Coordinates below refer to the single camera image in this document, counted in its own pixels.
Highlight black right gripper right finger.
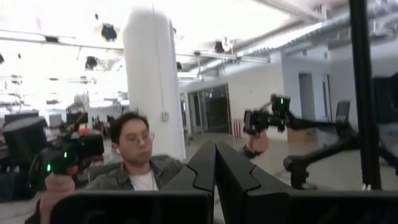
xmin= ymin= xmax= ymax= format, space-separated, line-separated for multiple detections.
xmin=215 ymin=139 xmax=398 ymax=224

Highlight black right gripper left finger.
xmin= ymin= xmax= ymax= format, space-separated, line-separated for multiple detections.
xmin=49 ymin=139 xmax=216 ymax=224

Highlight person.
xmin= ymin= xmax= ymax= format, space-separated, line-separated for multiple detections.
xmin=24 ymin=111 xmax=262 ymax=224

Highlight person's glasses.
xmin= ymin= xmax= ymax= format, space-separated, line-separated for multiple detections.
xmin=125 ymin=132 xmax=156 ymax=147

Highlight cardboard box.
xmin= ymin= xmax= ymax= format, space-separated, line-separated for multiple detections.
xmin=286 ymin=126 xmax=319 ymax=144

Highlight person's left hand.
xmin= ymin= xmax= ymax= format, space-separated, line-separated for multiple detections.
xmin=247 ymin=131 xmax=271 ymax=157

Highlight person's hand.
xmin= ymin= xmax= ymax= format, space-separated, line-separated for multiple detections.
xmin=39 ymin=166 xmax=79 ymax=224
xmin=247 ymin=131 xmax=271 ymax=157

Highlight person's right hand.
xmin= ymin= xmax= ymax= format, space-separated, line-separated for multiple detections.
xmin=39 ymin=166 xmax=79 ymax=224

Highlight red white striped posts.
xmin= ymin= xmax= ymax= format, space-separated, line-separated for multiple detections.
xmin=233 ymin=119 xmax=244 ymax=140

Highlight black office chair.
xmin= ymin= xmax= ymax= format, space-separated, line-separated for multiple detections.
xmin=335 ymin=100 xmax=352 ymax=125

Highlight glass double doors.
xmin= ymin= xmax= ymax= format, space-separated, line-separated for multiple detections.
xmin=186 ymin=83 xmax=233 ymax=136

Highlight white round pillar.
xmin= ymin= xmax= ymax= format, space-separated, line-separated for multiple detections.
xmin=122 ymin=7 xmax=188 ymax=161

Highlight black ceiling spotlight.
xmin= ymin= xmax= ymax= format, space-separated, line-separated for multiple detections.
xmin=84 ymin=55 xmax=99 ymax=71
xmin=213 ymin=40 xmax=226 ymax=55
xmin=99 ymin=22 xmax=119 ymax=43

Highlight black aluminium frame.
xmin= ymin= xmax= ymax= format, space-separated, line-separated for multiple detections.
xmin=348 ymin=0 xmax=382 ymax=191

